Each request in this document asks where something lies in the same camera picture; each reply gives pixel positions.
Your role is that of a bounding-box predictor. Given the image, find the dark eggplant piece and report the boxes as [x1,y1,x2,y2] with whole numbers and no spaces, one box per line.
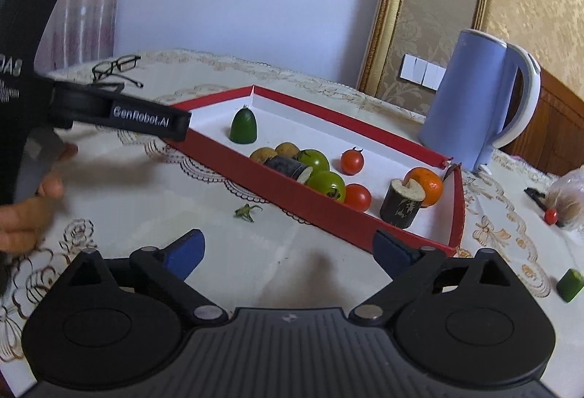
[264,155,314,184]
[380,178,426,229]

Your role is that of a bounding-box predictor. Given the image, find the wooden headboard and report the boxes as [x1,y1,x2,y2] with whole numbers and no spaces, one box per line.
[502,69,584,178]

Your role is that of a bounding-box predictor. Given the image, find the small black object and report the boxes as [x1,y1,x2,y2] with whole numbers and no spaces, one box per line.
[523,187,547,210]

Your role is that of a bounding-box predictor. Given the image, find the green cucumber piece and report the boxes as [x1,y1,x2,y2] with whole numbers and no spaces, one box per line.
[556,268,584,303]

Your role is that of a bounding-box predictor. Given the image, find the red cardboard tray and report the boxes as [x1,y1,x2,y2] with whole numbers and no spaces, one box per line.
[166,84,466,258]

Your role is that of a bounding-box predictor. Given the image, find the blue electric kettle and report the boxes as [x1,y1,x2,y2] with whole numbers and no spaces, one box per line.
[418,28,543,175]

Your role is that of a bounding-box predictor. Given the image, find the person's left hand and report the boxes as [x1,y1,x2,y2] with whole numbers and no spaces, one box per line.
[0,143,79,254]

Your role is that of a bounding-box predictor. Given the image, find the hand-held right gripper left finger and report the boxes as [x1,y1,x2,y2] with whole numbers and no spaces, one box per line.
[59,229,227,326]

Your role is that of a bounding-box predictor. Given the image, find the white wall switch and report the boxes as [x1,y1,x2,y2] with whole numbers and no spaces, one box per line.
[400,52,446,90]

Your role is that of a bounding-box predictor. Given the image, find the small brown round fruit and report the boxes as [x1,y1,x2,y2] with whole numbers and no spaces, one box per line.
[275,142,301,160]
[249,147,278,165]

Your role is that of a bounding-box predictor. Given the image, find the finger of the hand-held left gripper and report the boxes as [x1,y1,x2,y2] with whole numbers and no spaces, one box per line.
[93,98,193,142]

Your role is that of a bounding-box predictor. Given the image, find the green tomato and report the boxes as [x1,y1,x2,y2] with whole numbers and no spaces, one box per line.
[306,170,347,203]
[299,148,330,173]

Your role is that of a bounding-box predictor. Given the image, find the gold wall frame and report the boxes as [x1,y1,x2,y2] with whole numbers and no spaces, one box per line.
[355,0,503,98]

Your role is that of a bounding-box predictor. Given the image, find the orange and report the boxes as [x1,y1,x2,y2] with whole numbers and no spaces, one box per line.
[404,167,445,208]

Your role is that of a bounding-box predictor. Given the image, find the dark upright eggplant piece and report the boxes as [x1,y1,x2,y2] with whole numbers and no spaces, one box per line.
[380,178,426,229]

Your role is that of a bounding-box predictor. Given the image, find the green cucumber tip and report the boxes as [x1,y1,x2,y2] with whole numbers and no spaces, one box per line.
[229,105,259,145]

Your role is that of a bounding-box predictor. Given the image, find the green tomato stem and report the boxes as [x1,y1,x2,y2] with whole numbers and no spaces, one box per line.
[234,205,264,224]

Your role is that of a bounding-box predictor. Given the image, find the black eyeglasses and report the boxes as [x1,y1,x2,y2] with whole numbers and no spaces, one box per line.
[91,54,145,89]

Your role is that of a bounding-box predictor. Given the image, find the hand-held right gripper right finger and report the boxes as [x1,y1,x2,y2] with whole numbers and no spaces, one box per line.
[348,230,512,326]

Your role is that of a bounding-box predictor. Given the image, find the clear plastic bag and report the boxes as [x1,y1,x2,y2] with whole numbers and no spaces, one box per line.
[545,167,584,231]

